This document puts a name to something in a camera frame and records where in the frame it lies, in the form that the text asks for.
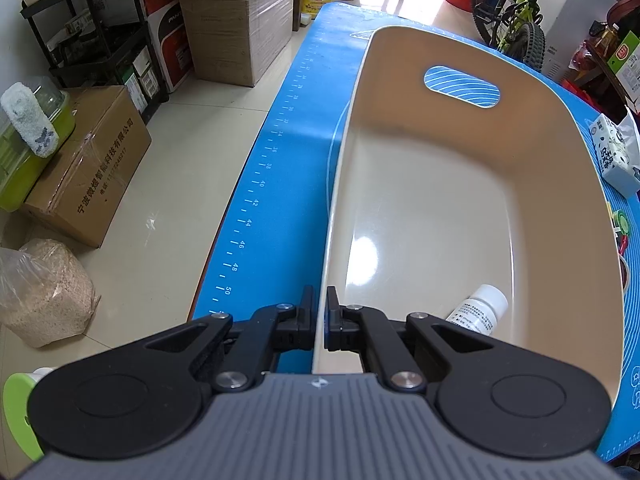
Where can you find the brown printed cardboard box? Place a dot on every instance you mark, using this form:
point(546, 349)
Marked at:
point(95, 170)

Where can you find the cooking oil bottle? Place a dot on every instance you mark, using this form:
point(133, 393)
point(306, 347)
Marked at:
point(606, 37)

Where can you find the green container with clear lid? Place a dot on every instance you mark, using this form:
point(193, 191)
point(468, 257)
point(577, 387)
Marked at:
point(20, 170)

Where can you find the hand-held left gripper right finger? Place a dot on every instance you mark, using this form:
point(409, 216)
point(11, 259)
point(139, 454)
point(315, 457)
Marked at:
point(330, 327)

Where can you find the green round lid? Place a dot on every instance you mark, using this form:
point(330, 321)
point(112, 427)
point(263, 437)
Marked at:
point(17, 410)

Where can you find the stack of small boxes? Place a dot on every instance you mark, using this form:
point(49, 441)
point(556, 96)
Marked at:
point(142, 80)

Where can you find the green carton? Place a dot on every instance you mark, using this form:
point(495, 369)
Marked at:
point(627, 65)

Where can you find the black metal rack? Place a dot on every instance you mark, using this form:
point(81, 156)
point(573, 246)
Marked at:
point(90, 76)

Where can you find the red white appliance box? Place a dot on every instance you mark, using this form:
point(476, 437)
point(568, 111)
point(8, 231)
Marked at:
point(172, 47)

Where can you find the white pill bottle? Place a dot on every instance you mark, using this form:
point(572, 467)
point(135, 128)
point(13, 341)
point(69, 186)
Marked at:
point(480, 307)

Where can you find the blue measuring mat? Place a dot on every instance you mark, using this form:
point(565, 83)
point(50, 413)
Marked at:
point(280, 170)

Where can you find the film-wrapped large cardboard box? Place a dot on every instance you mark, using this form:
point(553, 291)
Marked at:
point(230, 35)

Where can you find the beige plastic bin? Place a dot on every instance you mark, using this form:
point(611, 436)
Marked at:
point(425, 185)

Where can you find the dark red bag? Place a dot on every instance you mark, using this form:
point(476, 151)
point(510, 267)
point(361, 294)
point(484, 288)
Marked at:
point(627, 5)

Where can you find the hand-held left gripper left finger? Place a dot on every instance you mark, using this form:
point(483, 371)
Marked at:
point(306, 320)

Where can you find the white printed tissue pack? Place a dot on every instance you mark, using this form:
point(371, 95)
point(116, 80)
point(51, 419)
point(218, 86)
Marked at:
point(612, 152)

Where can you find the white cabinet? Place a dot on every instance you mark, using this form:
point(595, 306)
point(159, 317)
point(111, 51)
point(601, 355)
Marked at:
point(575, 20)

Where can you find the clear bag of grain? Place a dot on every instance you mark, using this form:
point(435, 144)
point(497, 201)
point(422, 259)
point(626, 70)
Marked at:
point(45, 295)

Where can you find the green black bicycle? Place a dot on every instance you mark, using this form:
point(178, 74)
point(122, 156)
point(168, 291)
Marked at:
point(530, 42)

